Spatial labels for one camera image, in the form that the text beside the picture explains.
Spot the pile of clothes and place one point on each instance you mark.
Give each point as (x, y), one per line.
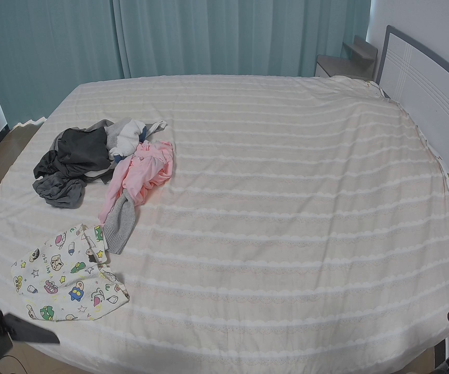
(84, 150)

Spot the bed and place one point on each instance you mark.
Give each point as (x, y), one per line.
(267, 170)

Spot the blue-green curtain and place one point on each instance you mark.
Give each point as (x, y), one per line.
(53, 33)
(228, 21)

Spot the grey bedside table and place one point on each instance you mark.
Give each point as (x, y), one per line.
(341, 64)

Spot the white printed pyjama top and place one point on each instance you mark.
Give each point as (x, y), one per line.
(65, 279)

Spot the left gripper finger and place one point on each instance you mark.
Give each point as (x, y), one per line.
(30, 332)

